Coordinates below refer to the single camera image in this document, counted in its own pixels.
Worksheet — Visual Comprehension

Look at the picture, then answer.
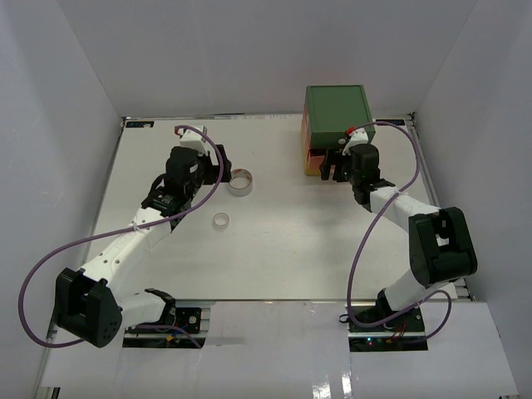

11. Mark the orange drawer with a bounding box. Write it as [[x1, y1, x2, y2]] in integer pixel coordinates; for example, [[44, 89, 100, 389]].
[[307, 149, 327, 168]]

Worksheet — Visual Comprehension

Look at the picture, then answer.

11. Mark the green drawer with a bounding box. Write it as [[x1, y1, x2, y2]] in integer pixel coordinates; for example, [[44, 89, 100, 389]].
[[308, 131, 357, 149]]

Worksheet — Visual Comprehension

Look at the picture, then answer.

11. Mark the large tape roll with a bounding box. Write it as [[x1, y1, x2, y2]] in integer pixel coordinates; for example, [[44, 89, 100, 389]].
[[228, 168, 253, 197]]

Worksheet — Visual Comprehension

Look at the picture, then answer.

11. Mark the small clear tape roll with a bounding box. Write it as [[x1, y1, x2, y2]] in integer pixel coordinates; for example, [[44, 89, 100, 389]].
[[212, 212, 230, 229]]

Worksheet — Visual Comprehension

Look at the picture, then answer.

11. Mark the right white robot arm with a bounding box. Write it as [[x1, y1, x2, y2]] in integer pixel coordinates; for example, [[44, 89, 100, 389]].
[[320, 144, 478, 332]]

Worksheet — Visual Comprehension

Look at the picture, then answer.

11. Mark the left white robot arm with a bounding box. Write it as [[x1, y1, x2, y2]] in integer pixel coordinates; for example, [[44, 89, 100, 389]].
[[52, 145, 232, 347]]

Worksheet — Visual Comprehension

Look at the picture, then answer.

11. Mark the green drawer cabinet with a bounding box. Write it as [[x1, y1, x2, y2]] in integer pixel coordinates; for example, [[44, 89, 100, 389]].
[[300, 85, 373, 176]]

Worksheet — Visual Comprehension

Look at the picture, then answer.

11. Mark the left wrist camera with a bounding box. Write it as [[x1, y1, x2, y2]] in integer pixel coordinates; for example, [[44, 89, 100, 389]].
[[175, 125, 208, 155]]

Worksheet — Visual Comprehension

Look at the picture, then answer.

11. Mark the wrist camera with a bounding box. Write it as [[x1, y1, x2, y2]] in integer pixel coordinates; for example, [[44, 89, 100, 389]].
[[175, 125, 208, 155], [345, 126, 369, 148]]

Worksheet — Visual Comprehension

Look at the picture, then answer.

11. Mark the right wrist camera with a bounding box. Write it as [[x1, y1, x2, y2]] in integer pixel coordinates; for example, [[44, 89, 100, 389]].
[[345, 126, 369, 148]]

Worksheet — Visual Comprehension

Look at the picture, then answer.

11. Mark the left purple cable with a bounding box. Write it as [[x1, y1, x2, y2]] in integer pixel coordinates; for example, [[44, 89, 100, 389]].
[[17, 124, 225, 348]]

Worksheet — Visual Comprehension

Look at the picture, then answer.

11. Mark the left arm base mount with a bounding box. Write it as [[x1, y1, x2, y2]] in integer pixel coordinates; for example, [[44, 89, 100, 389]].
[[122, 307, 208, 349]]

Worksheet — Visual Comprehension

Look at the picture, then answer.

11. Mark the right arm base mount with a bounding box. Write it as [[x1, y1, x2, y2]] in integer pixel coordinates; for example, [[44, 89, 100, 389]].
[[338, 308, 428, 353]]

